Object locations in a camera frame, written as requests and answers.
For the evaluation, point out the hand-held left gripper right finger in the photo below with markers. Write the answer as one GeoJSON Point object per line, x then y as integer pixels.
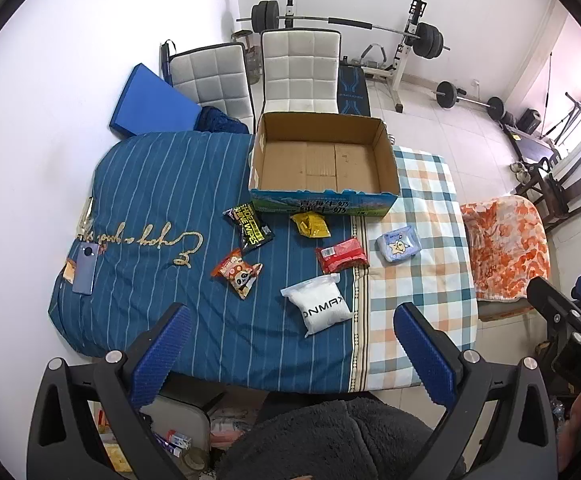
{"type": "Point", "coordinates": [423, 350]}

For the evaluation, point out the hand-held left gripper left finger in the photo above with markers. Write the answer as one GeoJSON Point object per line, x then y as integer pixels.
{"type": "Point", "coordinates": [163, 350]}

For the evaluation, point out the orange panda snack packet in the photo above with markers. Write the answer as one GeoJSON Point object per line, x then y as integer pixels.
{"type": "Point", "coordinates": [235, 272]}

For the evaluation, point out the blue cartoon tissue pack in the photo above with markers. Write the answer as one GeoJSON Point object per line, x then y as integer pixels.
{"type": "Point", "coordinates": [398, 245]}

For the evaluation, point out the white soft packet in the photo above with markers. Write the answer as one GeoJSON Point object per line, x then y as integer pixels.
{"type": "Point", "coordinates": [320, 305]}

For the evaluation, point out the red snack packet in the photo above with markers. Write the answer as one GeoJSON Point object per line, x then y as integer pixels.
{"type": "Point", "coordinates": [343, 256]}

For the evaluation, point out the black wipes packet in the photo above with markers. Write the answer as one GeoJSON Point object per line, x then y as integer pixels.
{"type": "Point", "coordinates": [250, 232]}

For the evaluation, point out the yellow snack packet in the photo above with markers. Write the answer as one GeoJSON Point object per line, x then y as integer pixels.
{"type": "Point", "coordinates": [312, 225]}

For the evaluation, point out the cardboard box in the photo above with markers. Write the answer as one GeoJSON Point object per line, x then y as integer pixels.
{"type": "Point", "coordinates": [320, 165]}

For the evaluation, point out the plaid bed sheet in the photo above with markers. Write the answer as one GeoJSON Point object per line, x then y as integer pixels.
{"type": "Point", "coordinates": [420, 285]}

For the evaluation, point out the orange floral blanket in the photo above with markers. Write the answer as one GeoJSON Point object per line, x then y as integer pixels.
{"type": "Point", "coordinates": [505, 245]}

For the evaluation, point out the white tube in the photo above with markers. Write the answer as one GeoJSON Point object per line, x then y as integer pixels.
{"type": "Point", "coordinates": [173, 442]}

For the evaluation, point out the pink plastic bag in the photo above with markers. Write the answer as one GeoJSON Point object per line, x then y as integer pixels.
{"type": "Point", "coordinates": [228, 430]}

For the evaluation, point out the blue smartphone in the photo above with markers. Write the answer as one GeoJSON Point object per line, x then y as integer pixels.
{"type": "Point", "coordinates": [88, 270]}

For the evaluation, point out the dark wooden chair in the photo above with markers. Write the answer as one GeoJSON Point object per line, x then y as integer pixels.
{"type": "Point", "coordinates": [577, 175]}

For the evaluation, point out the tape roll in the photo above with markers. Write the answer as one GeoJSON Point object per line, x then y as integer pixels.
{"type": "Point", "coordinates": [196, 460]}

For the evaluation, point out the orange card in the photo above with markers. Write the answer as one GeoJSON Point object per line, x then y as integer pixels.
{"type": "Point", "coordinates": [69, 271]}

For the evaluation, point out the white shoe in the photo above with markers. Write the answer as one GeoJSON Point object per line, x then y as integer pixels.
{"type": "Point", "coordinates": [516, 166]}
{"type": "Point", "coordinates": [525, 176]}

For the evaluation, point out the grey fleece clothing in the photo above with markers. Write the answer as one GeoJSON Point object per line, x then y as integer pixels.
{"type": "Point", "coordinates": [330, 440]}

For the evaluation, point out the blue striped bed cover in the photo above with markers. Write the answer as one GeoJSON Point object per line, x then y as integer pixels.
{"type": "Point", "coordinates": [170, 200]}

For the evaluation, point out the clear plastic packet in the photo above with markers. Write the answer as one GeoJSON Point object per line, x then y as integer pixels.
{"type": "Point", "coordinates": [86, 217]}

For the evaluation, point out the dark table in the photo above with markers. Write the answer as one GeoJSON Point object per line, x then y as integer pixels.
{"type": "Point", "coordinates": [530, 146]}

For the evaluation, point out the metal folding rack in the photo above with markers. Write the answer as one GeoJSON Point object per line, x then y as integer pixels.
{"type": "Point", "coordinates": [572, 120]}

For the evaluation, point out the black speaker box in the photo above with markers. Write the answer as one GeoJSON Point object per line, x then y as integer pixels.
{"type": "Point", "coordinates": [528, 121]}

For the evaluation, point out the black dumbbell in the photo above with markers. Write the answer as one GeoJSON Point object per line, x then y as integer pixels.
{"type": "Point", "coordinates": [509, 119]}

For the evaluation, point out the short barbell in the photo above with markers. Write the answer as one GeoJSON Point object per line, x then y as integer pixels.
{"type": "Point", "coordinates": [445, 94]}

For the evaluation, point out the dark blue cloth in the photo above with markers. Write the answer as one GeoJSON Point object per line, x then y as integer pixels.
{"type": "Point", "coordinates": [220, 121]}

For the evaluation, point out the blue foam mat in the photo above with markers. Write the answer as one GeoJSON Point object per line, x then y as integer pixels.
{"type": "Point", "coordinates": [150, 102]}

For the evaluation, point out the black bench pad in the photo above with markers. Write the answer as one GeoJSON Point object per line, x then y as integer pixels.
{"type": "Point", "coordinates": [353, 90]}

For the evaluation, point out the grey quilted chair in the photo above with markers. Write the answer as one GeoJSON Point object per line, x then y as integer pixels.
{"type": "Point", "coordinates": [210, 80]}

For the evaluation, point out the white weight bench rack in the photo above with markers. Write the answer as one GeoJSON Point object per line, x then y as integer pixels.
{"type": "Point", "coordinates": [403, 55]}

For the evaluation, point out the blue racket bag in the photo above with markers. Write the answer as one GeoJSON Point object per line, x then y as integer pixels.
{"type": "Point", "coordinates": [165, 57]}

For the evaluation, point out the water jug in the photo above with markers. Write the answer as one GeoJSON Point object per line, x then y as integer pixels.
{"type": "Point", "coordinates": [254, 67]}

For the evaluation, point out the white quilted chair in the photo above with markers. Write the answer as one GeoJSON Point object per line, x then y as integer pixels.
{"type": "Point", "coordinates": [300, 70]}

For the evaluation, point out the long barbell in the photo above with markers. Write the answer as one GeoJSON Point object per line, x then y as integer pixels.
{"type": "Point", "coordinates": [350, 22]}

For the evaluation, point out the grey ab exerciser frame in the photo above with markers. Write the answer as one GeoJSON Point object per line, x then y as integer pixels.
{"type": "Point", "coordinates": [373, 50]}

